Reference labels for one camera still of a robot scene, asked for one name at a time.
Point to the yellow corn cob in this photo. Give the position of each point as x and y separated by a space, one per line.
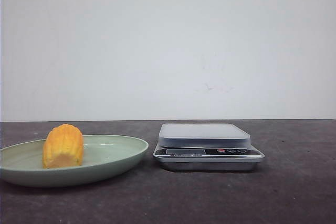
63 147

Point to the silver digital kitchen scale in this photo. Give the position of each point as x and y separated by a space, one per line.
205 147

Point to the green shallow plate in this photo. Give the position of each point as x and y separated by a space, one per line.
104 156

